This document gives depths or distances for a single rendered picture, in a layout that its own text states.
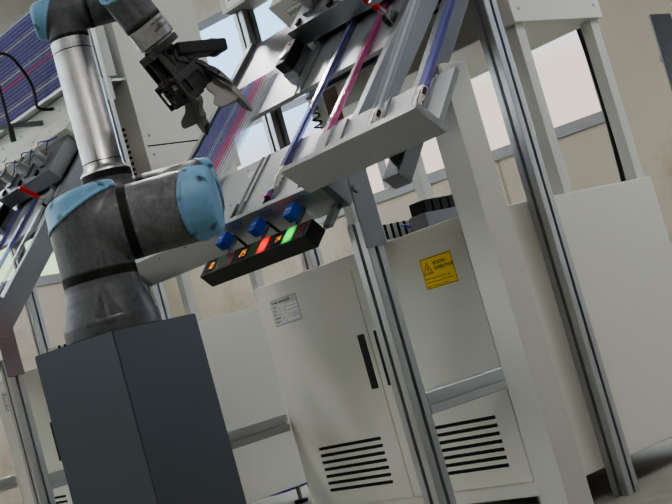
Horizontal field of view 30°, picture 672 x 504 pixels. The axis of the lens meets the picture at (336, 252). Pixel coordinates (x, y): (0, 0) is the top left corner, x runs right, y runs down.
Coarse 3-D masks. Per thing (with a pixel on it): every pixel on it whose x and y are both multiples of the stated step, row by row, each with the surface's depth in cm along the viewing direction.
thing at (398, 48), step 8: (416, 0) 210; (408, 8) 210; (416, 8) 210; (408, 16) 208; (408, 24) 207; (400, 32) 207; (408, 32) 207; (400, 40) 205; (400, 48) 205; (392, 56) 204; (400, 56) 205; (392, 64) 203; (392, 72) 203; (384, 80) 202; (392, 80) 202; (384, 88) 201; (384, 96) 200; (376, 104) 200; (384, 104) 200
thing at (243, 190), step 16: (304, 144) 245; (272, 160) 253; (240, 176) 261; (256, 176) 254; (272, 176) 248; (224, 192) 263; (240, 192) 255; (256, 192) 249; (288, 192) 236; (240, 208) 248
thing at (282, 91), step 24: (360, 24) 263; (384, 24) 253; (264, 48) 304; (312, 48) 277; (360, 48) 255; (264, 72) 292; (312, 72) 267; (336, 72) 257; (288, 96) 270; (312, 96) 272
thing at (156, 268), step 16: (304, 192) 226; (320, 192) 225; (256, 208) 237; (272, 208) 234; (320, 208) 229; (240, 224) 243; (272, 224) 240; (288, 224) 237; (240, 240) 248; (256, 240) 245; (160, 256) 264; (176, 256) 261; (192, 256) 259; (208, 256) 257; (144, 272) 272; (160, 272) 269; (176, 272) 267
